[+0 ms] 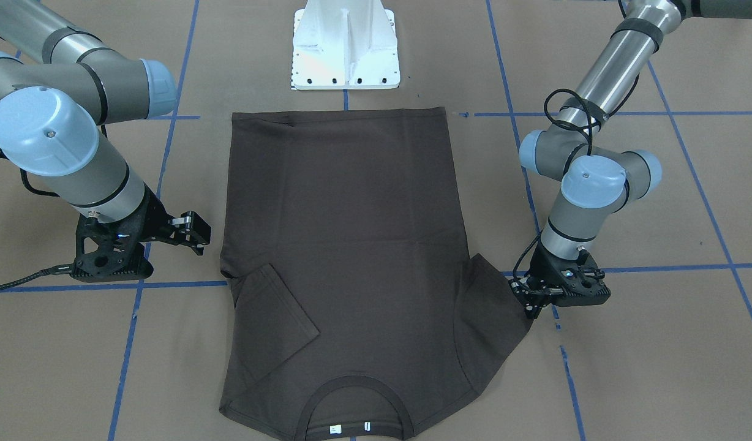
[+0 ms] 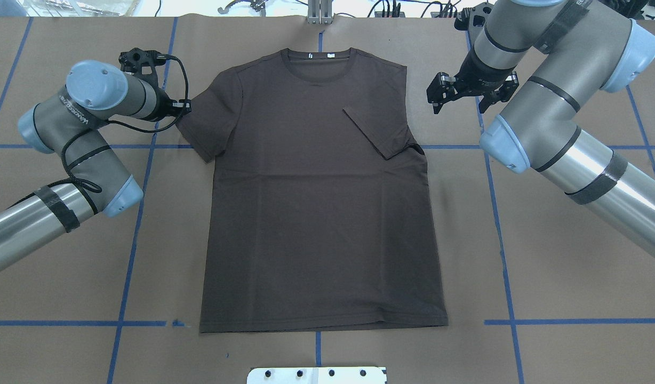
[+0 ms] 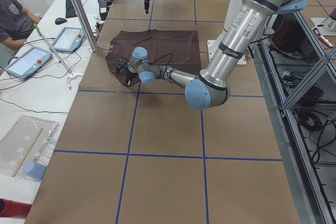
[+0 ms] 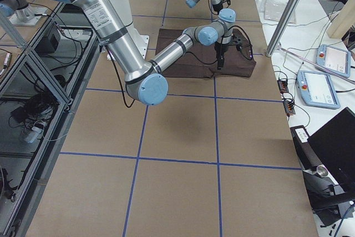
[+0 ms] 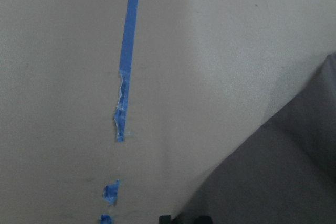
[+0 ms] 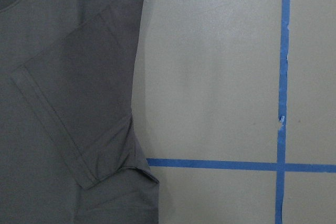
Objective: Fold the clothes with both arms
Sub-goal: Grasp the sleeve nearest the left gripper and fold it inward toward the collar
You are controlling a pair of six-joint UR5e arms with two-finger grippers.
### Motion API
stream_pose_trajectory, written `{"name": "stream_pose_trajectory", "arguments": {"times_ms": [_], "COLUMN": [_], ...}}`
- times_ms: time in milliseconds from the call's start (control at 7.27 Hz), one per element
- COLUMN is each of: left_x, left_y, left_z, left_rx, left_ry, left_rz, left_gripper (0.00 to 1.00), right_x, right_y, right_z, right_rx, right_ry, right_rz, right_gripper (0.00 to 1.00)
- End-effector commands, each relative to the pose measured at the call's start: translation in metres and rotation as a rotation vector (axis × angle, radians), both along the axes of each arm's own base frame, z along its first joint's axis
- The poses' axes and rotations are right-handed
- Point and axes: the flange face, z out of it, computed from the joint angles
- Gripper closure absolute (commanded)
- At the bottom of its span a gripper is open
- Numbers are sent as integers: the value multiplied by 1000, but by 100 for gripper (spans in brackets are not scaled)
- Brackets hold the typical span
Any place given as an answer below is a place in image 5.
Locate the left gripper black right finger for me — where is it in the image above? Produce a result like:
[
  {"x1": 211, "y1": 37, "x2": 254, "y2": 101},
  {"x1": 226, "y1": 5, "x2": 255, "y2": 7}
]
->
[{"x1": 195, "y1": 216, "x2": 212, "y2": 224}]

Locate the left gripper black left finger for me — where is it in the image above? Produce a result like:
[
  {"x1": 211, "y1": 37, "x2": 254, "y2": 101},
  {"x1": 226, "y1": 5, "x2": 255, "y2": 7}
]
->
[{"x1": 159, "y1": 215, "x2": 172, "y2": 224}]

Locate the brown t-shirt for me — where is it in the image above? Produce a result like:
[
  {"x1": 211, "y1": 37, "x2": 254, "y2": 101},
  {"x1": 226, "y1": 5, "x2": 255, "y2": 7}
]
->
[{"x1": 173, "y1": 54, "x2": 335, "y2": 223}]

